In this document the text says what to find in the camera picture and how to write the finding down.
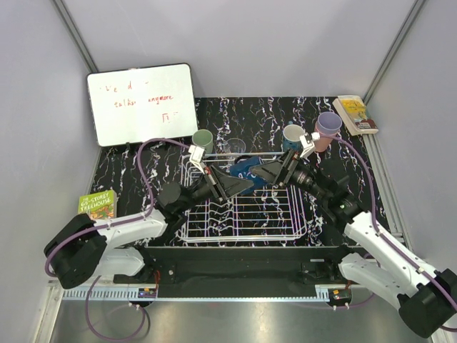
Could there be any light blue flowered mug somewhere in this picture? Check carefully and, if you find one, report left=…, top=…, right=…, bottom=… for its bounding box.
left=282, top=124, right=305, bottom=152

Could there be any white wire dish rack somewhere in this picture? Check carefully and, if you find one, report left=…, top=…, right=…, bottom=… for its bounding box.
left=174, top=153, right=306, bottom=247

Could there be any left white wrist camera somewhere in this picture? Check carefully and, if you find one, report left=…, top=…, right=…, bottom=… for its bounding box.
left=189, top=144, right=205, bottom=171

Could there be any clear glass cup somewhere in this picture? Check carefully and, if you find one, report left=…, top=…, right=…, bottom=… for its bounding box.
left=224, top=138, right=246, bottom=154

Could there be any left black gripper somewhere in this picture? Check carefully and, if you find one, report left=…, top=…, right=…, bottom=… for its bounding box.
left=179, top=163, right=254, bottom=213

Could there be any yellow paperback book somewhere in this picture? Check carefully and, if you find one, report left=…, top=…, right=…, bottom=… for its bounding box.
left=333, top=95, right=378, bottom=136

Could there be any dark blue ceramic mug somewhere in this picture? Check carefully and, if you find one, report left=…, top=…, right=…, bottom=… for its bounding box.
left=229, top=155, right=267, bottom=195

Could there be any pink plastic cup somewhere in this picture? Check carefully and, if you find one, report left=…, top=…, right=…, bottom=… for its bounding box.
left=314, top=126, right=336, bottom=153

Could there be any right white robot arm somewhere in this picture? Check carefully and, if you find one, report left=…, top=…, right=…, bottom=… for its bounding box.
left=250, top=151, right=456, bottom=339

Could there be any white whiteboard with red writing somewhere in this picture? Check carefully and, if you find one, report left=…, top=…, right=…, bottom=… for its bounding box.
left=86, top=63, right=198, bottom=147

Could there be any green plastic cup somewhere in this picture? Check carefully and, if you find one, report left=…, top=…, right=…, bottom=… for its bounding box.
left=191, top=129, right=214, bottom=154

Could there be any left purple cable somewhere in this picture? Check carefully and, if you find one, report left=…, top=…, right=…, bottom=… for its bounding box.
left=44, top=137, right=196, bottom=279

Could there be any lilac plastic cup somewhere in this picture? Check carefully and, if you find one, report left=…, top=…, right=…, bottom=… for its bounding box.
left=315, top=111, right=343, bottom=135

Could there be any grey slotted cable duct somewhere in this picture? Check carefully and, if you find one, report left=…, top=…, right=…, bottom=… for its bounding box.
left=62, top=284, right=159, bottom=300

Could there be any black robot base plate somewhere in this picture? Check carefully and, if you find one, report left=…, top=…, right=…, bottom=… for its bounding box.
left=114, top=245, right=365, bottom=284

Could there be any green Treehouse book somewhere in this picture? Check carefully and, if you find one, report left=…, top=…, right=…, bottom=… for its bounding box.
left=78, top=189, right=117, bottom=220

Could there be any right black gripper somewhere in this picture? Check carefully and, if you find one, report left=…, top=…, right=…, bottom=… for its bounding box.
left=249, top=148, right=330, bottom=202

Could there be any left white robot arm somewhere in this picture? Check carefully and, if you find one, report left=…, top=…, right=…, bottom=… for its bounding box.
left=44, top=166, right=253, bottom=289

